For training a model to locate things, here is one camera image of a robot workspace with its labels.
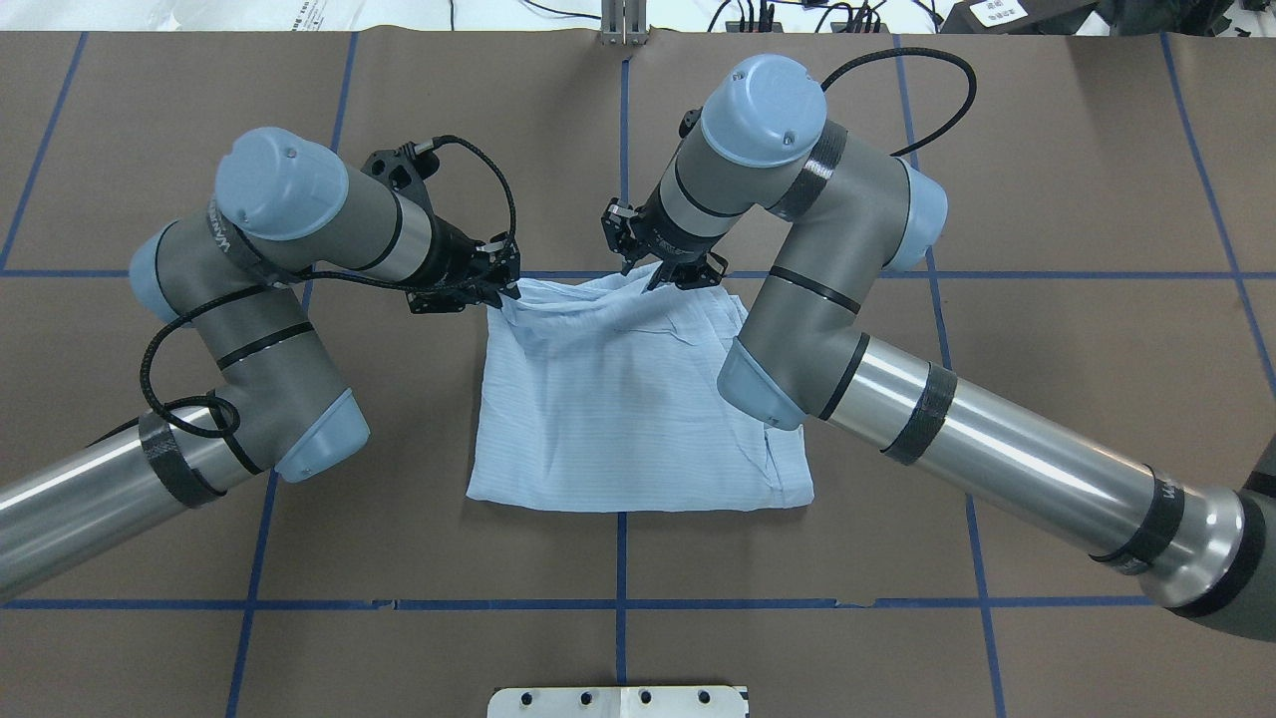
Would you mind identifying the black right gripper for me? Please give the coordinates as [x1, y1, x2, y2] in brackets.
[601, 198, 729, 289]

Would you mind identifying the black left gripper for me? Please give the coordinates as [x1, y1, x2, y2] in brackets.
[403, 224, 521, 314]

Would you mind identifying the light blue striped shirt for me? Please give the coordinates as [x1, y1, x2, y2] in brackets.
[467, 265, 814, 513]

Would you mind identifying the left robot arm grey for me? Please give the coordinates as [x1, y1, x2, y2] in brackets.
[3, 128, 519, 599]

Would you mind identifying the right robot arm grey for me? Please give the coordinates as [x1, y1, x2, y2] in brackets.
[601, 47, 1273, 641]

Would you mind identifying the blue tape line lengthwise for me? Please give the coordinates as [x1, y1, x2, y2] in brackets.
[225, 31, 359, 717]

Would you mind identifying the power strip with plugs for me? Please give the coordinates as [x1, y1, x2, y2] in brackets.
[708, 3, 889, 34]

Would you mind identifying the grey teach pendant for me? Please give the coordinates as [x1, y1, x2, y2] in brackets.
[939, 1, 1100, 36]

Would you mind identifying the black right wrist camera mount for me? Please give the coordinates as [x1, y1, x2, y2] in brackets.
[676, 108, 702, 142]

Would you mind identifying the aluminium frame profile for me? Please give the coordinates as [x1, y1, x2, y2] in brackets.
[598, 0, 649, 47]

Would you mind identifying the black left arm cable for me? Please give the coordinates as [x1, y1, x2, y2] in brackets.
[138, 135, 519, 440]

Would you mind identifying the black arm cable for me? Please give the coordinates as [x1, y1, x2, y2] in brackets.
[819, 46, 977, 159]
[138, 135, 519, 440]

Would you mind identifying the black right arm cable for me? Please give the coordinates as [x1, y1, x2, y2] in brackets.
[819, 46, 977, 159]

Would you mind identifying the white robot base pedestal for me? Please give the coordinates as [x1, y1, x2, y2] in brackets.
[486, 684, 752, 717]

